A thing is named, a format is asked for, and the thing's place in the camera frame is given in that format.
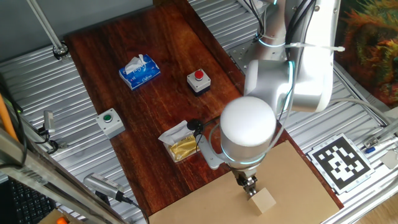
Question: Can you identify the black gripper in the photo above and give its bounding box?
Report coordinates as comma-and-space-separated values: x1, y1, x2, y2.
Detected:
231, 167, 259, 200

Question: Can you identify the pale wooden block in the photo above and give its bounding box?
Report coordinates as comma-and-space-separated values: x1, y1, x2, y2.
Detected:
248, 187, 277, 216

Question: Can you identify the brown cardboard sheet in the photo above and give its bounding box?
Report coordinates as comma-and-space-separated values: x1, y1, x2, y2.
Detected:
148, 140, 340, 224

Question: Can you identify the gold foil snack packet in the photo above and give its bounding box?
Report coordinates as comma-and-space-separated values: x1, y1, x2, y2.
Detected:
157, 120, 201, 164

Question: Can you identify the black white marker board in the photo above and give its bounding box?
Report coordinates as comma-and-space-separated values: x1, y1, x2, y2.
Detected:
307, 133, 376, 195

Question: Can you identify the red push button box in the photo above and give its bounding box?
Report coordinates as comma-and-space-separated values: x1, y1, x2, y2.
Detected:
187, 68, 211, 97

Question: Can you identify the red-brown wooden board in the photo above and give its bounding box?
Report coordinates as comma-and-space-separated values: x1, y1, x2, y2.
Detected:
63, 0, 345, 217

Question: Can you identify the white paper tag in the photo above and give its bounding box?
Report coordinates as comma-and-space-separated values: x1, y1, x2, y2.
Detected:
379, 149, 398, 170

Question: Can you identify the short aluminium profile bar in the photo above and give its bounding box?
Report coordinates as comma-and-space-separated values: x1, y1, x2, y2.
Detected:
369, 118, 398, 147

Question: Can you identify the green push button box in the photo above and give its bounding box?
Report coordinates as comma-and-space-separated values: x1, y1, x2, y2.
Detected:
95, 108, 126, 139

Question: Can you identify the blue tissue pack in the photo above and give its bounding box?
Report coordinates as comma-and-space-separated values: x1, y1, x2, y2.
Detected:
118, 54, 162, 91

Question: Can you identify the aluminium profile strut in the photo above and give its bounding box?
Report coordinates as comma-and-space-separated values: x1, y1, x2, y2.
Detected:
0, 127, 127, 224

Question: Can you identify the colourful patterned cloth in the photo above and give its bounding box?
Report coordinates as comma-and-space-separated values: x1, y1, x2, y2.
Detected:
335, 0, 398, 108

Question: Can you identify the brown wooden object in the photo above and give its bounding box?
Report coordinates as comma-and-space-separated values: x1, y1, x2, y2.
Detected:
37, 208, 85, 224

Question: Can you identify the black keyboard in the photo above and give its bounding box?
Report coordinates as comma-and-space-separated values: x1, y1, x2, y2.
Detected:
7, 179, 57, 224

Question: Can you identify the orange pole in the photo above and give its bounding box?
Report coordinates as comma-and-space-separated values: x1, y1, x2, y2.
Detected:
0, 93, 19, 142

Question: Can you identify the thin metal stand pole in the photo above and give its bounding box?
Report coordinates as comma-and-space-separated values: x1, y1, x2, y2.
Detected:
26, 0, 70, 60

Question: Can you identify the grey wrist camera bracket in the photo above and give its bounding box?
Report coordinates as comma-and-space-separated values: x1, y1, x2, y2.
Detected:
195, 133, 226, 171

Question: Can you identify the black plug cable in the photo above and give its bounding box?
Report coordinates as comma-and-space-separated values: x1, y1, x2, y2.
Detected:
123, 193, 150, 224

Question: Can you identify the small steel corner bracket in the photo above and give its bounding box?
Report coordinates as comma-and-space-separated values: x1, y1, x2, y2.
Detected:
363, 136, 379, 149

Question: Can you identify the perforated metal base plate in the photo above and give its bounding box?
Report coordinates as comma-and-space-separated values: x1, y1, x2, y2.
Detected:
228, 42, 289, 75

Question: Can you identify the thick grey cable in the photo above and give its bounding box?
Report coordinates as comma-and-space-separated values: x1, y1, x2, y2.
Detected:
329, 98, 393, 125

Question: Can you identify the ribbed silver camera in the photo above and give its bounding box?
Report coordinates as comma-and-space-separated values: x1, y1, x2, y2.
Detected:
83, 172, 126, 200

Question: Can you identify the black camera cable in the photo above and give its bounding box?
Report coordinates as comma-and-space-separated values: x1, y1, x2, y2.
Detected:
32, 127, 60, 156

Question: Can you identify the small silver camera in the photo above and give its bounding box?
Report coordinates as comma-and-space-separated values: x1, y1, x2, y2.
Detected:
42, 110, 57, 135

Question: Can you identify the long black hanging cable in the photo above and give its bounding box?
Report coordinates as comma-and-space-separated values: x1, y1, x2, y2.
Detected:
0, 73, 29, 169

